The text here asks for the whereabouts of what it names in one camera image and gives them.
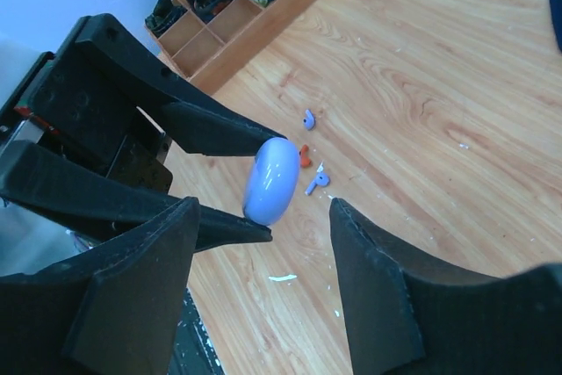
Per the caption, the lavender earbud case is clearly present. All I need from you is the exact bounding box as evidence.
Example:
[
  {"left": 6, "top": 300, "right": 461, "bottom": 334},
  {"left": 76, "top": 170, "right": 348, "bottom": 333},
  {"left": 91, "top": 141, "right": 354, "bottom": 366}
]
[{"left": 242, "top": 137, "right": 300, "bottom": 226}]

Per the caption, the orange earbud left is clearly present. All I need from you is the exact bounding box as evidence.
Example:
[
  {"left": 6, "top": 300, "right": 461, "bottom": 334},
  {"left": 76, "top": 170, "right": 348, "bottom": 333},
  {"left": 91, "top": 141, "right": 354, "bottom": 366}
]
[{"left": 299, "top": 145, "right": 312, "bottom": 168}]

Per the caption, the wooden compartment tray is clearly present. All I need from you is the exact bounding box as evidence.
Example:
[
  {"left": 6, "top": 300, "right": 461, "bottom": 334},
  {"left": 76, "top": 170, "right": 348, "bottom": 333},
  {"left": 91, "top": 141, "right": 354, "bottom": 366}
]
[{"left": 153, "top": 0, "right": 316, "bottom": 95}]

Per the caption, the lavender earbud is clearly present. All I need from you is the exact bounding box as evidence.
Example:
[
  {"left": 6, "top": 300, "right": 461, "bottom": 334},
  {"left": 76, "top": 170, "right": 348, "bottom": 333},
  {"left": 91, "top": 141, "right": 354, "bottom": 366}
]
[
  {"left": 303, "top": 109, "right": 315, "bottom": 131},
  {"left": 305, "top": 172, "right": 330, "bottom": 196}
]

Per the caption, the rolled green black tie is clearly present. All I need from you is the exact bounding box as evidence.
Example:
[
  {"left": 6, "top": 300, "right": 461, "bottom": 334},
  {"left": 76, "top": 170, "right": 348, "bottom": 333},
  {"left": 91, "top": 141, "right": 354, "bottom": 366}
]
[{"left": 145, "top": 0, "right": 188, "bottom": 38}]

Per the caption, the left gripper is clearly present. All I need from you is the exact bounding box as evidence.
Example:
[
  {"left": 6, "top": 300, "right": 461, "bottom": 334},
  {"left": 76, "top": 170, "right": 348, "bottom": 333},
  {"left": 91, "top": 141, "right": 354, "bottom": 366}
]
[{"left": 1, "top": 13, "right": 284, "bottom": 242}]

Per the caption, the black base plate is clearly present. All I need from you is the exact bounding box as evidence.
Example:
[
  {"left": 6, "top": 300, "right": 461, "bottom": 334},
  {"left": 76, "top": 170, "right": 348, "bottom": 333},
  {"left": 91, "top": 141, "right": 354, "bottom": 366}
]
[{"left": 168, "top": 288, "right": 225, "bottom": 375}]

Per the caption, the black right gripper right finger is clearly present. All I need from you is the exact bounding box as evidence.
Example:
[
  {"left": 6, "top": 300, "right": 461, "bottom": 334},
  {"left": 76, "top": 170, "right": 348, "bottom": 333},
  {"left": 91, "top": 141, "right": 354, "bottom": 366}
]
[{"left": 329, "top": 198, "right": 561, "bottom": 374}]

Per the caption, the dark navy crumpled cloth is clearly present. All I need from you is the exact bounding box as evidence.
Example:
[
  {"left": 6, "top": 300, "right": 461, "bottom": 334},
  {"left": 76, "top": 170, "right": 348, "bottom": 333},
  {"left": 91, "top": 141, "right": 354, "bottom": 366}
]
[{"left": 549, "top": 0, "right": 562, "bottom": 51}]

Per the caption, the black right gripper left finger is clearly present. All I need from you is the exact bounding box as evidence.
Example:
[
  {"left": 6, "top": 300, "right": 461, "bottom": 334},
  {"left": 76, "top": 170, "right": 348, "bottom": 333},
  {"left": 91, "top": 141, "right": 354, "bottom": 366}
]
[{"left": 1, "top": 198, "right": 200, "bottom": 374}]

